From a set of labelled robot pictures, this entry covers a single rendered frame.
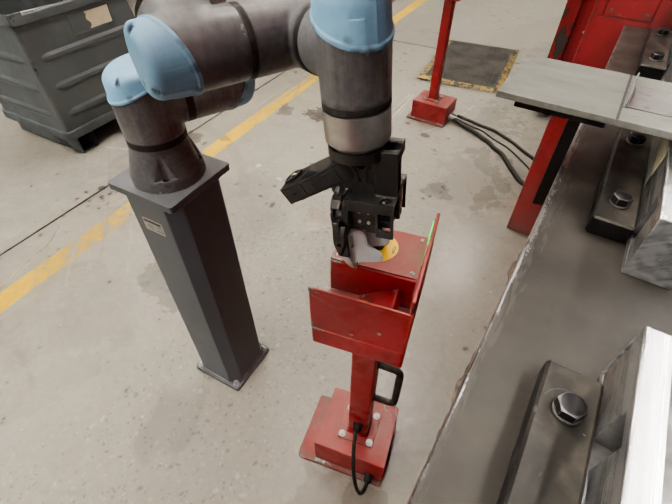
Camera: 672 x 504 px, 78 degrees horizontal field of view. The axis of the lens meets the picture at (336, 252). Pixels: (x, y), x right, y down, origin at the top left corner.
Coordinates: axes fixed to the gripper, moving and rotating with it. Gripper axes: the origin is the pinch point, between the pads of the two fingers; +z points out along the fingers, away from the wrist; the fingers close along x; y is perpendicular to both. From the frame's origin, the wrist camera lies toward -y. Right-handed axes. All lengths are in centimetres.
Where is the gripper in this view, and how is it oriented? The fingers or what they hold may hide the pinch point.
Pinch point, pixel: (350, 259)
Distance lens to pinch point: 61.7
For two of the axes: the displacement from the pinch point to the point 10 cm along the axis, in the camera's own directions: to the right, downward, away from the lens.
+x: 3.3, -6.8, 6.6
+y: 9.4, 1.8, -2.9
